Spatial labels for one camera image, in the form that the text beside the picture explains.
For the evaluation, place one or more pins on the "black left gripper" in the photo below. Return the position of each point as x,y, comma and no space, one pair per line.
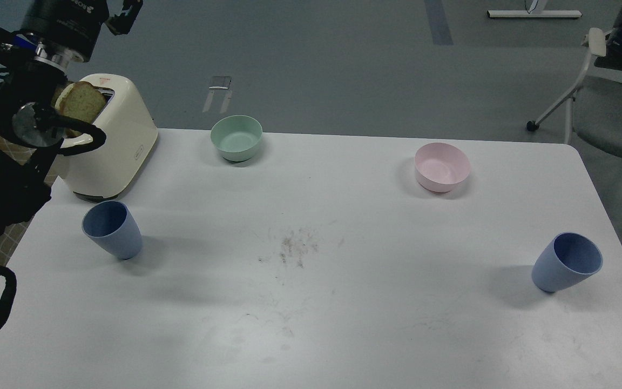
75,25

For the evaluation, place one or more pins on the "blue cup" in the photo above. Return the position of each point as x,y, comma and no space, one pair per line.
112,227
567,260

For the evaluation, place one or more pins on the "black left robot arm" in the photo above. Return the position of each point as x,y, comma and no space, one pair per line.
33,67

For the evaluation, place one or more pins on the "toast slice front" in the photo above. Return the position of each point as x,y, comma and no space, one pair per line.
81,101

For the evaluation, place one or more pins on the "cream white toaster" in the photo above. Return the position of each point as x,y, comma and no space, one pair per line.
106,172

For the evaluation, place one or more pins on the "mint green bowl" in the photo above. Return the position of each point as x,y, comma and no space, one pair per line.
237,138

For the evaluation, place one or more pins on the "pink bowl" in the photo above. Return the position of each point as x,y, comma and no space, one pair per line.
440,167

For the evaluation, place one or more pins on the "white stand base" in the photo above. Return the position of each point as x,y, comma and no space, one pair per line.
543,14

